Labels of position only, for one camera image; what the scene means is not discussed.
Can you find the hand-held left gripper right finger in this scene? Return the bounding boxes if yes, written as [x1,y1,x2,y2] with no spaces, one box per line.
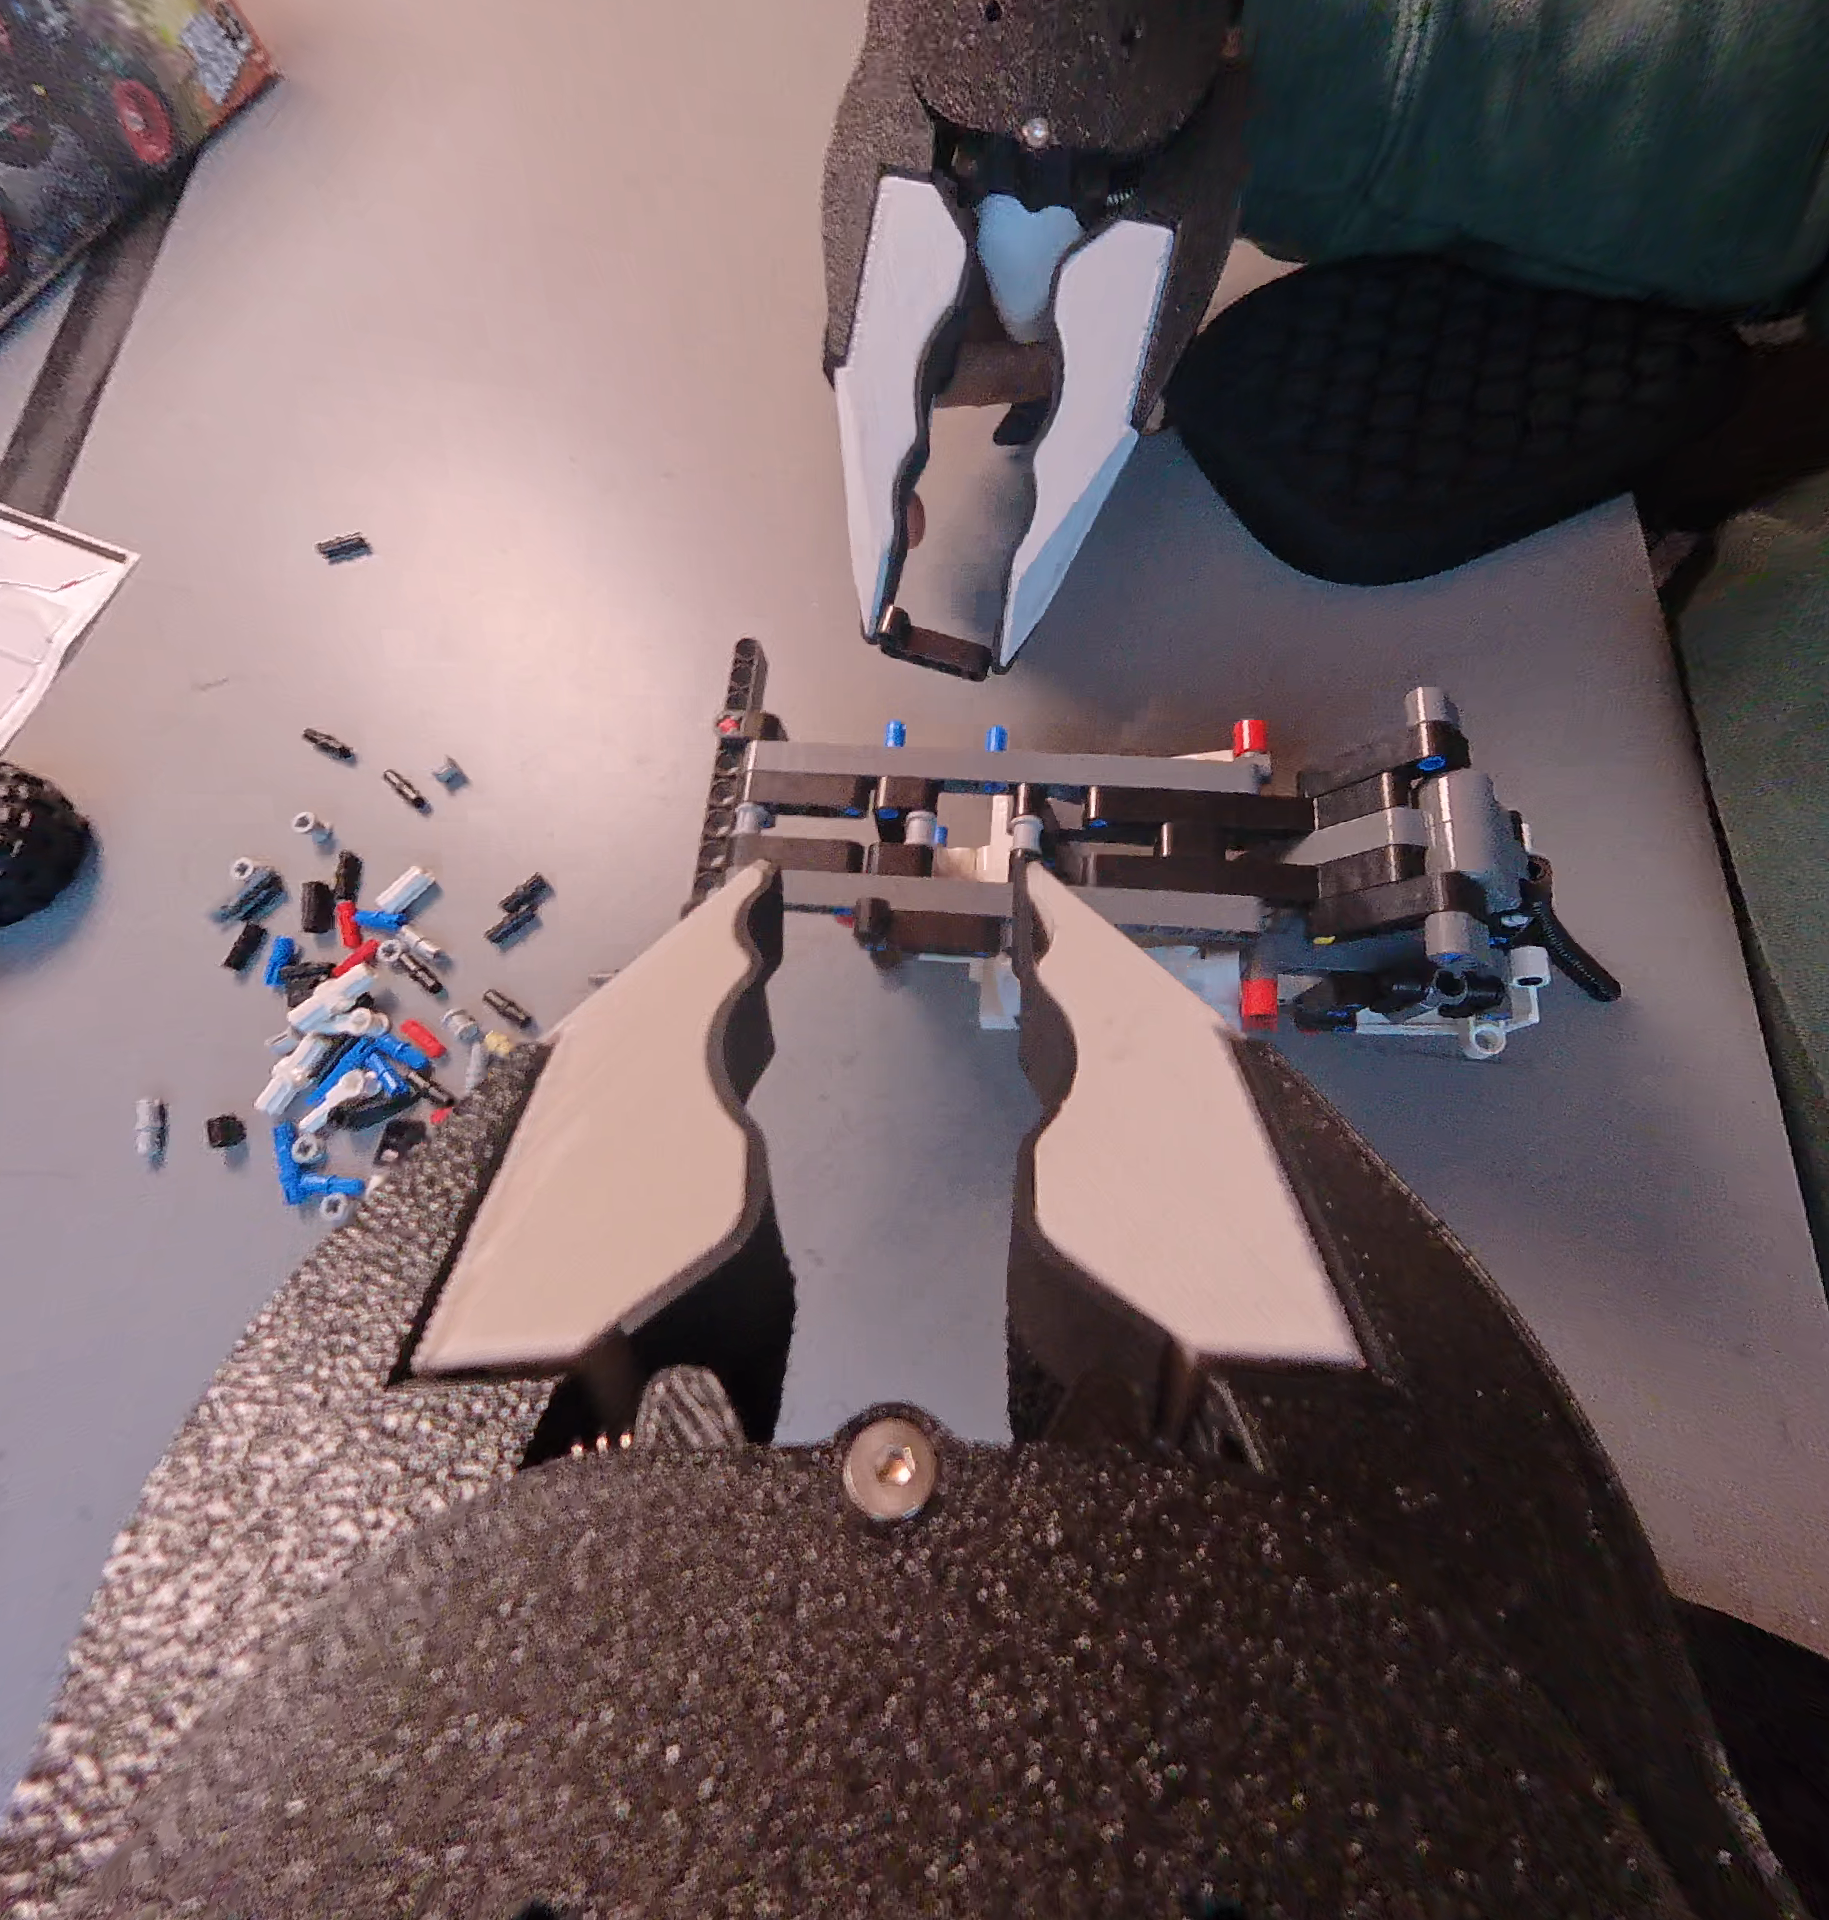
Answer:
[1004,865,1366,1442]

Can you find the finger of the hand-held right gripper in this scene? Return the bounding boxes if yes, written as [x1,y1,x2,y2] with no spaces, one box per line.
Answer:
[830,176,991,647]
[989,216,1180,678]

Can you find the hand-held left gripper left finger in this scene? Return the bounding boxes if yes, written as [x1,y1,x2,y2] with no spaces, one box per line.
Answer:
[413,865,785,1442]

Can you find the black angled beam piece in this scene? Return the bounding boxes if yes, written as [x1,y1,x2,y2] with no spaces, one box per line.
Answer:
[875,607,998,679]

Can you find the white brick-built truck model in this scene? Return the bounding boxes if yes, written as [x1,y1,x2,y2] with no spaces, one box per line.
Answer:
[689,637,1623,1059]

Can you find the person's right forearm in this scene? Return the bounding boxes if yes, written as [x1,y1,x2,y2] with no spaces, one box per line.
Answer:
[1239,0,1829,325]

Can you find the grey desk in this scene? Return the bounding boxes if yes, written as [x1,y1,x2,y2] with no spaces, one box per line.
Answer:
[0,0,1829,1863]

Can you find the loose small building parts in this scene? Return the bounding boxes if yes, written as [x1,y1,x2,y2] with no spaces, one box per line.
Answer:
[129,524,557,1209]

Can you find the black knobby toy tyre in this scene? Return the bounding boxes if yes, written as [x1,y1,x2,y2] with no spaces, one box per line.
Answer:
[0,760,93,932]

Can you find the green sweatshirt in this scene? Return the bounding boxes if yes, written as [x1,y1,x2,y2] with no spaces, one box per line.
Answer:
[1669,494,1829,1352]

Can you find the white sticker sheet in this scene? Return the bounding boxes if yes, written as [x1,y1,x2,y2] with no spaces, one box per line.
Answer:
[0,491,141,760]

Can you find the toy truck set box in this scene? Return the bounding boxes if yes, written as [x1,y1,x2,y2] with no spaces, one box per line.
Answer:
[0,0,281,378]

